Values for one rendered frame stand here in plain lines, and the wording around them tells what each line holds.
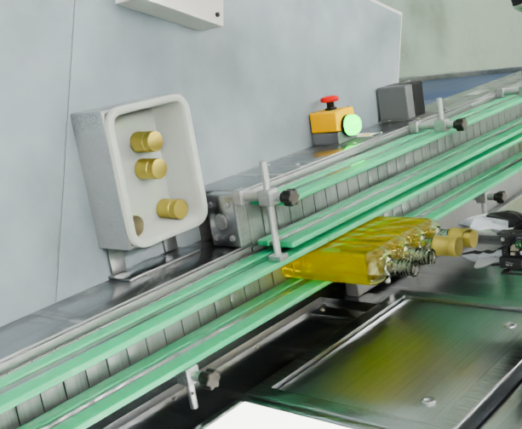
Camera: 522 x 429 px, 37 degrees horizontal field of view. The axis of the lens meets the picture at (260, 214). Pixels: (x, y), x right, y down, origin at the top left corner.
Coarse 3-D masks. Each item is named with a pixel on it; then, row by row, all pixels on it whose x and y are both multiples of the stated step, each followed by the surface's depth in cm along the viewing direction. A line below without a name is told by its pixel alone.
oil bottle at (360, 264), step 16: (304, 256) 138; (320, 256) 136; (336, 256) 133; (352, 256) 131; (368, 256) 129; (384, 256) 130; (288, 272) 142; (304, 272) 139; (320, 272) 137; (336, 272) 134; (352, 272) 132; (368, 272) 130; (384, 272) 130
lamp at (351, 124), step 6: (348, 114) 165; (342, 120) 164; (348, 120) 164; (354, 120) 164; (360, 120) 166; (342, 126) 164; (348, 126) 163; (354, 126) 164; (360, 126) 165; (342, 132) 165; (348, 132) 164; (354, 132) 164
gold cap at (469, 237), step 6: (450, 228) 140; (456, 228) 140; (462, 228) 139; (468, 228) 139; (450, 234) 140; (456, 234) 139; (462, 234) 138; (468, 234) 137; (474, 234) 138; (462, 240) 138; (468, 240) 137; (474, 240) 138; (468, 246) 138; (474, 246) 139
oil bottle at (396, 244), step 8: (352, 232) 143; (336, 240) 141; (344, 240) 140; (352, 240) 139; (360, 240) 138; (368, 240) 137; (376, 240) 136; (384, 240) 135; (392, 240) 135; (400, 240) 135; (392, 248) 133; (400, 248) 133; (400, 256) 133
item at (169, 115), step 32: (128, 128) 129; (160, 128) 133; (192, 128) 130; (128, 160) 129; (192, 160) 131; (128, 192) 129; (160, 192) 135; (192, 192) 133; (128, 224) 121; (160, 224) 131; (192, 224) 131
